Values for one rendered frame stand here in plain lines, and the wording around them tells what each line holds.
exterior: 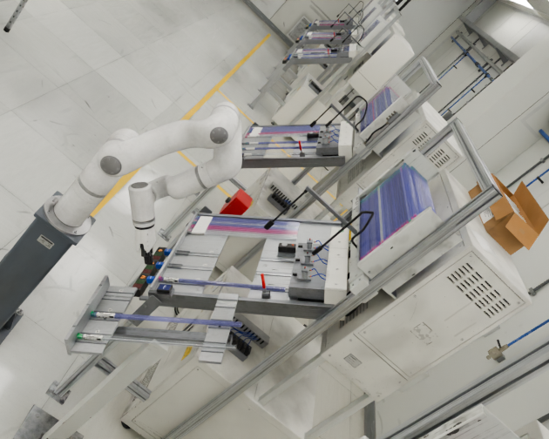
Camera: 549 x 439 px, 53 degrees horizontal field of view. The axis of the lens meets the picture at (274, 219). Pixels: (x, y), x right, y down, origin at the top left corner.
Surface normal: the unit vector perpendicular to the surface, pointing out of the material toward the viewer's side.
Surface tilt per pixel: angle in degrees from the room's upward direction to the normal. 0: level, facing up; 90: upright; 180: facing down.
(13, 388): 0
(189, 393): 90
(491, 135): 90
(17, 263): 90
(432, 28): 90
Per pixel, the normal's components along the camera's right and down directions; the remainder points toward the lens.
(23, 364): 0.67, -0.61
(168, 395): -0.14, 0.45
